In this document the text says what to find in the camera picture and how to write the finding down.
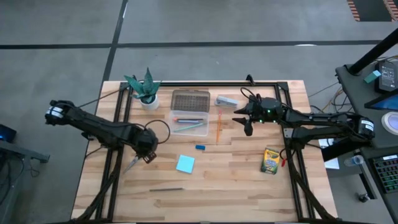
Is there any red and blue pen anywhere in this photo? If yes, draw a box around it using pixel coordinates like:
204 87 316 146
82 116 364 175
173 117 205 124

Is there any black monitor pole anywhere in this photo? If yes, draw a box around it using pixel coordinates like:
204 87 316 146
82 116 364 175
347 27 398 76

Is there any teal block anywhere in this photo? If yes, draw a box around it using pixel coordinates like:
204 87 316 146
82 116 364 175
363 70 382 84

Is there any blue-screen desk monitor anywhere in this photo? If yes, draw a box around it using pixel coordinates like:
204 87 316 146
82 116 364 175
364 93 398 111

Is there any clear water bottle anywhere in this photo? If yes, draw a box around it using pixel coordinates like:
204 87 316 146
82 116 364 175
343 154 364 167

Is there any white round tape roll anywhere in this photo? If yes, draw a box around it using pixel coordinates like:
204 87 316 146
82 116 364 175
381 111 398 136

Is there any black device with blue light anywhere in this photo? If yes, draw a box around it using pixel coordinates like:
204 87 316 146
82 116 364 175
0 123 17 144

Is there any green plant in white pot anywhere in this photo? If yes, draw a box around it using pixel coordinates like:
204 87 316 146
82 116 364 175
123 67 163 111

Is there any black mat with orange edging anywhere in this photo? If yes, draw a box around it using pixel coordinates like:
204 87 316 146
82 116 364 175
346 0 398 22

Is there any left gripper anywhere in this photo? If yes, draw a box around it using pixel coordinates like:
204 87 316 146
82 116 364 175
132 126 159 164

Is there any white paper sheet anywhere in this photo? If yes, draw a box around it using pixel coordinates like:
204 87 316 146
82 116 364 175
324 157 341 170

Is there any black aluminium table frame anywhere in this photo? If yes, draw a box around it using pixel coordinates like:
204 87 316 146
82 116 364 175
71 81 338 224

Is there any clear case with brown lid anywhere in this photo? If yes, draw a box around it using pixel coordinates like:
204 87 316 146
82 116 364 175
168 89 211 138

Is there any orange pencil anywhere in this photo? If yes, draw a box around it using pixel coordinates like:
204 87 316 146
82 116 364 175
215 109 223 146

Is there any grey stapler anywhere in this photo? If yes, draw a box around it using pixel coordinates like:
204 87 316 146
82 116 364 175
214 95 240 109

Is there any dark grey side desk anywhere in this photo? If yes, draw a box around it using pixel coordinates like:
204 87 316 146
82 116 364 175
322 63 398 224

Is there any black taut arm cable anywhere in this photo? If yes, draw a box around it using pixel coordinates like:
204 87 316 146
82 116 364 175
78 88 125 109

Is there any yellow green crayon box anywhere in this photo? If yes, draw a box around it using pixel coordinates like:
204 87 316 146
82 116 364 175
260 147 281 175

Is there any blue sticky note pad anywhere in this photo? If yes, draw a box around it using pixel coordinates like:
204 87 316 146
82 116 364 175
175 154 196 174

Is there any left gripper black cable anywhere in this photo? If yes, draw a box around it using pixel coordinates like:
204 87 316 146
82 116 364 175
144 119 172 145

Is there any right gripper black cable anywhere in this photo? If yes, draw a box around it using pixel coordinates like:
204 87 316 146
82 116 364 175
240 87 259 104

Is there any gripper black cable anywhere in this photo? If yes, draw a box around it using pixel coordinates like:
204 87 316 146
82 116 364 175
240 87 259 104
144 119 172 145

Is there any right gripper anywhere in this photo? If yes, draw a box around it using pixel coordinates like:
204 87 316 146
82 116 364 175
232 96 284 137

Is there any backlit black keyboard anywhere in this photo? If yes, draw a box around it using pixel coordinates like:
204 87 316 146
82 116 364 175
371 154 398 194

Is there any black box device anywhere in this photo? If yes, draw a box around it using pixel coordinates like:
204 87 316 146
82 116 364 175
374 60 398 93

